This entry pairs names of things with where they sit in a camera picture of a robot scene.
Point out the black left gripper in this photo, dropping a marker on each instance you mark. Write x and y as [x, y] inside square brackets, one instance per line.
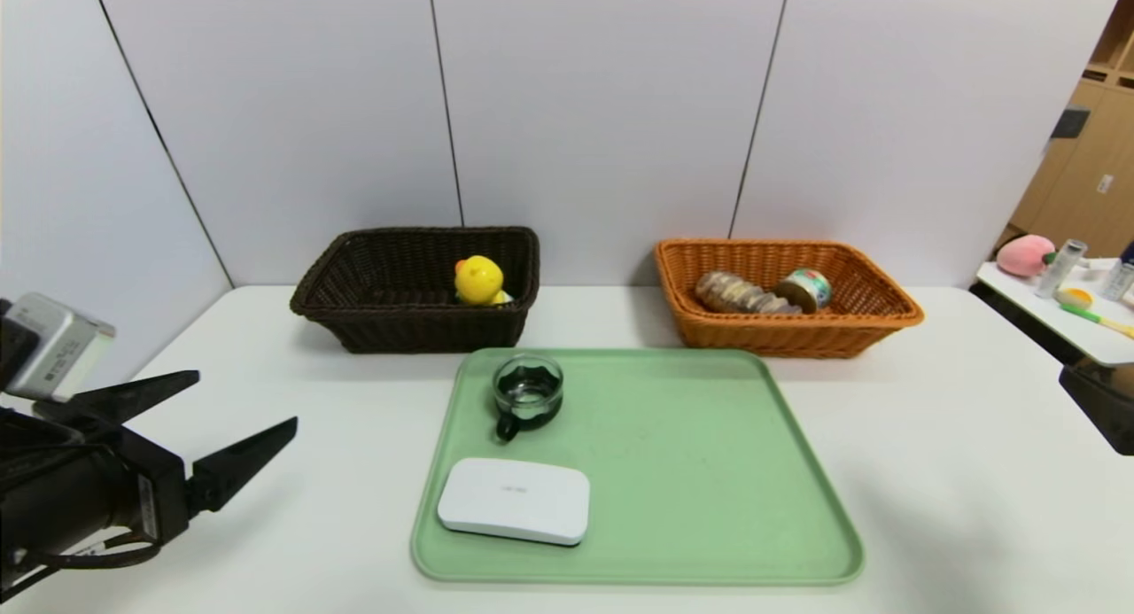
[158, 493]

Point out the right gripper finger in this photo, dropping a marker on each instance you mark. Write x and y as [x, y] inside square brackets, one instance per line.
[1112, 406]

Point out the green labelled cat food can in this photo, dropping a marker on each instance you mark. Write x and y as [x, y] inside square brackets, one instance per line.
[808, 288]

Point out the yellow duck toy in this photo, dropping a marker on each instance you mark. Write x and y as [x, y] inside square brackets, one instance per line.
[478, 279]

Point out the white rectangular box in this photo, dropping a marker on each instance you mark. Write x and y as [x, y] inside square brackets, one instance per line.
[514, 501]

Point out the glass cup with black holder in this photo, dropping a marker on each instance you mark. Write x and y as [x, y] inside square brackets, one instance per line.
[528, 392]

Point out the brown striped bread roll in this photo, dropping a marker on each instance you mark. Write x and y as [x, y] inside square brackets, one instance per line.
[740, 293]

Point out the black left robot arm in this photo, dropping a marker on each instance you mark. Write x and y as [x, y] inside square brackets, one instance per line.
[62, 499]

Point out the dark brown wicker basket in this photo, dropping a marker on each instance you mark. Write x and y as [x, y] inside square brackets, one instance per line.
[390, 330]

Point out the orange wicker basket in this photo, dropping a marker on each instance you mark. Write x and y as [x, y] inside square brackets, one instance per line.
[780, 335]

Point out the yellow and green toothbrush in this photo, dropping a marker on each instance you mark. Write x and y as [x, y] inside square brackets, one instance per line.
[1088, 314]

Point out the white side table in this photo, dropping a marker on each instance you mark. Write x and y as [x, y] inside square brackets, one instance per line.
[1063, 322]

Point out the clear plastic bottle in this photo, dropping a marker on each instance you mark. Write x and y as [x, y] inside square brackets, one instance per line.
[1059, 270]
[1118, 282]

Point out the pink peach plush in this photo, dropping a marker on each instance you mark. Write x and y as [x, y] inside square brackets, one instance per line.
[1023, 256]

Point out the light wooden cabinet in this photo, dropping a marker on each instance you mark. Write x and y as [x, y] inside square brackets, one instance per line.
[1094, 171]

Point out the light green plastic tray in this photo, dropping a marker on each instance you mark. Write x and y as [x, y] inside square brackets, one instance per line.
[656, 472]

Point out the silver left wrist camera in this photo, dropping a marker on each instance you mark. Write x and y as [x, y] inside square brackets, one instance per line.
[58, 348]

